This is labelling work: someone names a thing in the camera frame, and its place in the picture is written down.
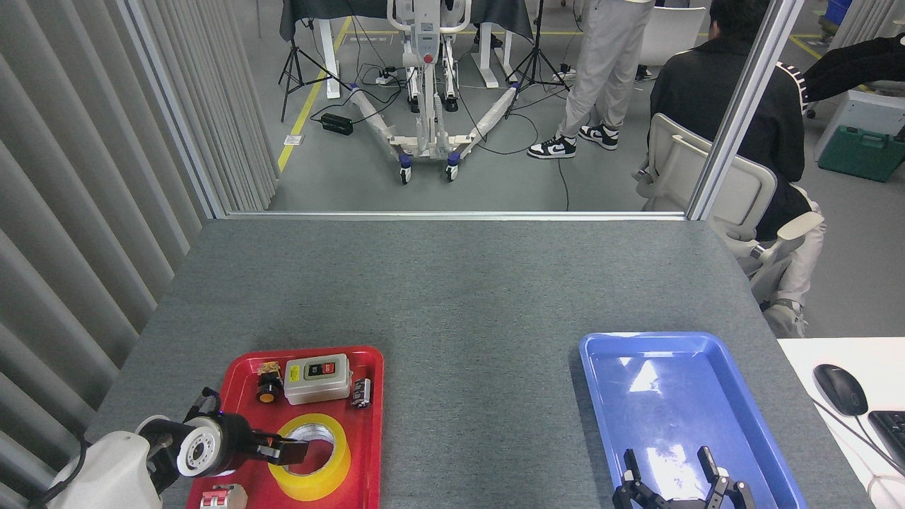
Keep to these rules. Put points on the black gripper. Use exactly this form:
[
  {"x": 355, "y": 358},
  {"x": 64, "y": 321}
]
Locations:
[
  {"x": 240, "y": 442},
  {"x": 679, "y": 505}
]

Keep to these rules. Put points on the yellow tape roll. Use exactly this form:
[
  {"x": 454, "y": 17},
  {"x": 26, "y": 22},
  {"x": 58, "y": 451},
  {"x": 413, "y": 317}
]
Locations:
[{"x": 318, "y": 481}]

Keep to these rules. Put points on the black push button orange cap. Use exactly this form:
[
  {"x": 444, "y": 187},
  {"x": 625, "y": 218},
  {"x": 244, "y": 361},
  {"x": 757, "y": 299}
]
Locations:
[{"x": 269, "y": 389}]

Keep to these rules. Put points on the white circuit breaker red levers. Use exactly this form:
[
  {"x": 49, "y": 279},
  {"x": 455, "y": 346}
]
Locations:
[{"x": 223, "y": 497}]

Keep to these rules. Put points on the red plastic tray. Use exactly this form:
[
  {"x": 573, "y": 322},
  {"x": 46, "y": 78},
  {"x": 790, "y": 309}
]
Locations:
[{"x": 244, "y": 382}]

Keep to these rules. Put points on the blue plastic tray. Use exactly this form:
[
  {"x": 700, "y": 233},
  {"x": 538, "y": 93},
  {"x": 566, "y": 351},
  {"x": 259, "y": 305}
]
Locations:
[{"x": 679, "y": 403}]

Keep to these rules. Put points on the small black terminal block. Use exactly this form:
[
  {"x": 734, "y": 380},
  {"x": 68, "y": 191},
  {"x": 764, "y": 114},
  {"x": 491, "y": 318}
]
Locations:
[{"x": 361, "y": 393}]

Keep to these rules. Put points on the black computer mouse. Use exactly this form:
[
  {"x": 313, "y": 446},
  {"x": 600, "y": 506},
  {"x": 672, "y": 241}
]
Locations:
[{"x": 840, "y": 389}]

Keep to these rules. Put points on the black keyboard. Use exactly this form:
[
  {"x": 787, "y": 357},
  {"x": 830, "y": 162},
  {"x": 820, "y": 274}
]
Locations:
[{"x": 891, "y": 435}]

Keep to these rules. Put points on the white desk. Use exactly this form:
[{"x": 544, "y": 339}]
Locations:
[{"x": 848, "y": 353}]

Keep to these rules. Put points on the white floor plate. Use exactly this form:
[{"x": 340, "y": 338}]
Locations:
[{"x": 293, "y": 140}]

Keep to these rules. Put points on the white office chair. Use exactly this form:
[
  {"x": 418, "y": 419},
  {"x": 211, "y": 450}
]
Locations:
[{"x": 749, "y": 187}]

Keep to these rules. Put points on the grey slatted curtain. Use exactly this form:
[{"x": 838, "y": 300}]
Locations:
[
  {"x": 71, "y": 212},
  {"x": 873, "y": 18}
]

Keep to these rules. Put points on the black power adapter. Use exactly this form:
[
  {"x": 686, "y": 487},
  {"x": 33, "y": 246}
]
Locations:
[{"x": 337, "y": 124}]

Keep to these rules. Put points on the green plastic case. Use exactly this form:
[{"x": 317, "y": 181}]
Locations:
[{"x": 859, "y": 155}]

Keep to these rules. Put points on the white power strip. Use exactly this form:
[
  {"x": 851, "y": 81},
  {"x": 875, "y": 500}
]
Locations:
[{"x": 386, "y": 76}]

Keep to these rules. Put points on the black tripod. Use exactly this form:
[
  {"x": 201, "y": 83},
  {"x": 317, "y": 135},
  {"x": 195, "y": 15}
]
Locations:
[
  {"x": 295, "y": 60},
  {"x": 537, "y": 56}
]

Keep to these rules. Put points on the seated person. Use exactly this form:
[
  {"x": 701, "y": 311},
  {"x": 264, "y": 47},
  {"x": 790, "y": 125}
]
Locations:
[{"x": 707, "y": 92}]

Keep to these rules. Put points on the white cabinet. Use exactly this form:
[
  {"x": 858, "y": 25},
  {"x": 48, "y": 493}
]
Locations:
[{"x": 866, "y": 106}]

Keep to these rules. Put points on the white stand on wheels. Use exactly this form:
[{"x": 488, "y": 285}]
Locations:
[{"x": 427, "y": 42}]

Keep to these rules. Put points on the standing person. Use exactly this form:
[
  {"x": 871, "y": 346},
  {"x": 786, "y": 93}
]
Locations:
[{"x": 608, "y": 56}]

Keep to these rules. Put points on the table with black cloth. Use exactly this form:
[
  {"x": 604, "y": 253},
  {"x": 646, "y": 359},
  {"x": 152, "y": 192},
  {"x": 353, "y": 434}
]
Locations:
[{"x": 332, "y": 8}]

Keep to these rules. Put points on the person with black sleeve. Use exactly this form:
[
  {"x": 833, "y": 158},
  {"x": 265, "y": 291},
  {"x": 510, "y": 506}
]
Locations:
[{"x": 855, "y": 63}]

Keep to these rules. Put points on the blue bin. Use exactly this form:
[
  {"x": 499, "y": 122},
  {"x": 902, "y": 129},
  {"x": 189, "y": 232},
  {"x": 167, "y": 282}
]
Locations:
[{"x": 840, "y": 8}]

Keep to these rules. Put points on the grey on-off switch box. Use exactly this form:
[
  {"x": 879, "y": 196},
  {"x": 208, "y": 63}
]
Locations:
[{"x": 318, "y": 385}]

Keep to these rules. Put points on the silver frame rail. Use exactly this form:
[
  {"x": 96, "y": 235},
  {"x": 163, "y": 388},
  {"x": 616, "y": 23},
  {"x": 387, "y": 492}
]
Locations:
[{"x": 452, "y": 215}]

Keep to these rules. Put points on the silver frame post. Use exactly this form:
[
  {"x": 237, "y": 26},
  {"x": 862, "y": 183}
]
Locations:
[
  {"x": 742, "y": 106},
  {"x": 173, "y": 113}
]

